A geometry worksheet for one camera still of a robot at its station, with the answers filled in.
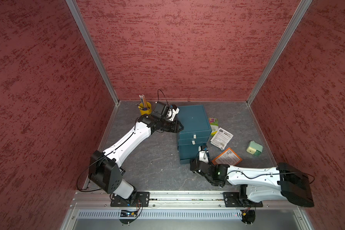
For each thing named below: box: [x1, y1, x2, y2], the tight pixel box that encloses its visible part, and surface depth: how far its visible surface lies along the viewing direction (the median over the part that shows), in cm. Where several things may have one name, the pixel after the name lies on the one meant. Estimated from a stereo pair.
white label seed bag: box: [208, 126, 234, 151], surface depth 99 cm
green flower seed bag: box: [208, 117, 219, 137], surface depth 108 cm
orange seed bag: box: [211, 147, 243, 166], surface depth 91 cm
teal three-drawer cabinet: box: [177, 104, 212, 158], surface depth 84 cm
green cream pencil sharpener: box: [246, 140, 264, 156], surface depth 91 cm
